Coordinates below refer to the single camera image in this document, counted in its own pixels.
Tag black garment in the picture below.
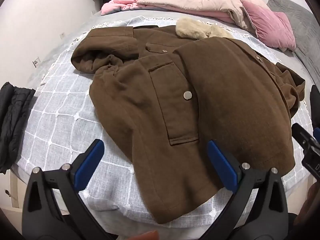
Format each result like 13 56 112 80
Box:
0 81 37 174

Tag wooden bedside cabinet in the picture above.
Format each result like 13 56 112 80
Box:
0 169 28 210

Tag grey quilted cushion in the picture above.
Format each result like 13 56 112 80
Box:
266 0 320 90

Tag light blue checked blanket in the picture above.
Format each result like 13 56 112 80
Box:
19 16 313 230

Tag pink duvet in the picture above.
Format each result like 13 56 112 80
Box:
101 0 269 32

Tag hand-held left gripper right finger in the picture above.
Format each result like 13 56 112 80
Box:
206 140 298 240

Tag pink velvet pillow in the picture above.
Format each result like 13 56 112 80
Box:
240 0 297 53

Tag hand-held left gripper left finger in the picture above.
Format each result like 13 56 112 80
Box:
22 139 110 240

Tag brown coat with fur collar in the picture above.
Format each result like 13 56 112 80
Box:
71 17 306 210

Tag bed with grey sheet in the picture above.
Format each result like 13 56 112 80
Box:
10 6 320 230

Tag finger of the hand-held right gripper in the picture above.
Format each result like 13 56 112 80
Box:
291 122 317 153
309 84 320 143

